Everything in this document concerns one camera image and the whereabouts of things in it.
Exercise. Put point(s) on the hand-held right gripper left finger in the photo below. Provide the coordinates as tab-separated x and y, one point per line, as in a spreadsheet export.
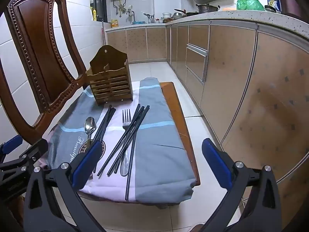
88	162

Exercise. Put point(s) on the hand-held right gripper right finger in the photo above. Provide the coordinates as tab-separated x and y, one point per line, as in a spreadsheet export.
216	164

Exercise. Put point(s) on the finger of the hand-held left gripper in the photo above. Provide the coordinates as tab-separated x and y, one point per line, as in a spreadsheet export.
10	145
36	149

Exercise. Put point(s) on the metal fork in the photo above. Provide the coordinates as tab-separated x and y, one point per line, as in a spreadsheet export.
123	168

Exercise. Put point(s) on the metal spoon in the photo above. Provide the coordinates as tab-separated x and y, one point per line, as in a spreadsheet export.
90	125

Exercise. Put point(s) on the bundle of black chopsticks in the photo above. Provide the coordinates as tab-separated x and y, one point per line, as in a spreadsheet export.
135	125
106	120

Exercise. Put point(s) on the wooden utensil holder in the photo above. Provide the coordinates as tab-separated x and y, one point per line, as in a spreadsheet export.
108	84

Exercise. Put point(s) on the grey and pink printed cloth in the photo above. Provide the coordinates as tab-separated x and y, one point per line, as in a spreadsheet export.
154	149

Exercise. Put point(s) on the carved wooden chair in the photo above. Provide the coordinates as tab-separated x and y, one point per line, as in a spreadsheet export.
43	53

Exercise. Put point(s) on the yellow box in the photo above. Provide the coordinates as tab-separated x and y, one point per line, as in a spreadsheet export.
114	23

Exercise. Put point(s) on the yellow bottle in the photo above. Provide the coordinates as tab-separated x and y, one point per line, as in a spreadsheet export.
94	14

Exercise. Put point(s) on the blue basin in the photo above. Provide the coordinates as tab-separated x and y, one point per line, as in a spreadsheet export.
138	22

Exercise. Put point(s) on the steel bowl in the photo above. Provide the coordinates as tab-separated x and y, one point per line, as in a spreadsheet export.
178	17

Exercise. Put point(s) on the metal faucet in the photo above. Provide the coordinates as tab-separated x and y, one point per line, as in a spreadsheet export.
131	13

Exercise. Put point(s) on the black wok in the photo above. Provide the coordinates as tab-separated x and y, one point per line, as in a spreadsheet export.
183	12

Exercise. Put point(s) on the orange basin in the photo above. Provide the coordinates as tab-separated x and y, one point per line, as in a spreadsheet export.
229	9

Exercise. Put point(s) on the metal cooking pot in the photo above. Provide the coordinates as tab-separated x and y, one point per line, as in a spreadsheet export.
206	8

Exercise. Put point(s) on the white bowl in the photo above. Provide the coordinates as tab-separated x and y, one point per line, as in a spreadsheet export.
166	15

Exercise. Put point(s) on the dark window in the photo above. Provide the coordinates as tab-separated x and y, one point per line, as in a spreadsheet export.
97	2

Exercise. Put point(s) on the green plastic bag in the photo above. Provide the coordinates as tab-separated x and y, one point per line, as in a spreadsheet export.
249	2

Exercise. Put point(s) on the blue snack bag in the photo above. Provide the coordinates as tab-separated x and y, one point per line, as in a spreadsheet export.
272	1

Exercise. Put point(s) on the dark purple flask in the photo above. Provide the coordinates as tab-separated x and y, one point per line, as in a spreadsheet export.
289	2

